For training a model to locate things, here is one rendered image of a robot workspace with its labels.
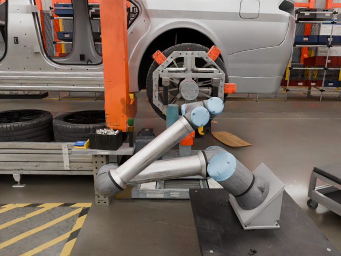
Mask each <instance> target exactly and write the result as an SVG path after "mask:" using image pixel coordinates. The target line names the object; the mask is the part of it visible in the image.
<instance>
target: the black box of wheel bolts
mask: <svg viewBox="0 0 341 256"><path fill-rule="evenodd" d="M88 135H89V144H90V149H99V150H113V151H117V150H118V149H119V148H120V147H121V146H122V144H123V141H122V130H119V129H101V128H96V129H94V130H93V131H91V132H90V133H89V134H88Z"/></svg>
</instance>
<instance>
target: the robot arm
mask: <svg viewBox="0 0 341 256"><path fill-rule="evenodd" d="M223 108H224V105H223V102H222V100H221V99H220V98H217V97H212V98H210V99H209V100H205V101H199V102H194V103H189V104H183V105H181V111H182V117H181V118H180V119H179V120H178V121H176V122H175V123H174V124H173V125H171V126H170V127H169V128H168V129H166V130H165V131H164V132H163V133H161V134H160V135H159V136H158V137H156V138H155V139H154V140H153V141H151V142H150V143H149V144H147V145H146V146H145V147H144V148H142V149H141V150H140V151H139V152H137V153H136V154H135V155H134V156H132V157H131V158H130V159H129V160H127V161H126V162H125V163H124V164H122V165H120V166H114V165H105V166H103V167H101V168H100V170H99V171H98V173H97V176H96V180H95V184H94V187H95V190H96V192H97V193H98V194H99V195H101V196H103V197H111V196H114V195H117V194H119V193H120V192H122V191H123V190H124V189H126V186H129V185H136V184H143V183H149V182H156V181H163V180H170V179H176V178H183V177H189V176H196V175H200V176H202V177H203V178H207V177H211V178H213V179H214V180H215V181H217V182H218V183H219V184H220V185H221V186H222V187H224V188H225V189H226V190H227V191H228V192H230V193H231V194H232V195H233V196H234V197H235V199H236V201H237V203H238V205H239V206H240V207H241V208H243V209H244V210H253V209H255V208H257V207H258V206H260V205H261V204H262V203H263V202H264V200H265V199H266V197H267V195H268V193H269V183H268V181H267V180H265V179H264V178H263V177H260V176H258V175H255V174H253V173H252V172H251V171H250V170H248V169H247V168H246V167H245V166H244V165H243V164H242V163H241V162H239V161H238V160H237V159H236V158H235V157H234V156H233V155H232V154H231V153H229V152H227V151H226V150H225V149H224V148H222V147H219V146H210V147H208V148H207V149H206V150H203V151H199V153H198V154H197V155H192V156H185V157H178V158H171V159H164V160H159V161H156V160H157V159H158V158H160V157H161V156H162V155H163V154H165V153H166V152H167V151H168V150H170V149H171V148H172V147H173V146H175V145H176V144H177V143H179V142H180V141H181V140H182V139H184V138H185V137H186V136H187V135H188V134H190V133H191V132H192V131H194V130H195V129H197V128H198V127H199V126H203V133H204V134H210V133H211V124H212V119H213V118H215V117H216V116H217V115H218V114H220V113H221V112H222V110H223Z"/></svg>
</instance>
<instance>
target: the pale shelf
mask: <svg viewBox="0 0 341 256"><path fill-rule="evenodd" d="M134 149H135V143H134V148H129V143H123V144H122V146H121V147H120V148H119V149H118V150H117V151H113V150H99V149H90V145H89V146H88V147H87V149H85V148H73V149H72V150H71V154H85V155H133V152H134Z"/></svg>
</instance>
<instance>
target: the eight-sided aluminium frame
mask: <svg viewBox="0 0 341 256"><path fill-rule="evenodd" d="M180 53H181V55H180ZM192 53H193V55H192ZM186 54H187V55H186ZM198 54H199V55H198ZM184 56H187V57H192V56H195V57H202V58H203V59H204V60H205V61H206V62H207V63H209V62H213V63H214V64H215V65H216V66H217V64H216V63H215V62H214V61H213V60H212V59H211V58H210V57H208V54H207V53H206V52H205V51H174V52H173V53H171V55H170V56H169V57H168V58H167V59H166V60H165V61H164V62H163V63H162V64H161V65H160V66H159V67H158V68H157V69H156V70H155V71H154V72H153V103H154V104H155V106H157V107H158V108H159V109H160V110H161V111H162V112H163V113H164V114H165V115H166V109H167V108H164V107H162V105H163V103H162V102H161V101H160V100H159V99H158V75H159V73H161V72H162V71H163V69H165V68H166V67H167V66H168V65H169V64H170V63H171V62H172V61H173V60H174V59H175V58H176V57H184ZM171 57H172V58H171ZM167 61H168V62H167ZM217 67H218V66H217ZM218 69H219V71H220V72H221V73H222V78H220V86H218V98H220V99H221V100H222V102H223V101H224V100H223V98H224V83H225V73H224V72H223V71H222V70H221V69H220V68H219V67H218ZM155 78H156V79H155ZM155 84H156V85H155ZM155 90H156V91H155Z"/></svg>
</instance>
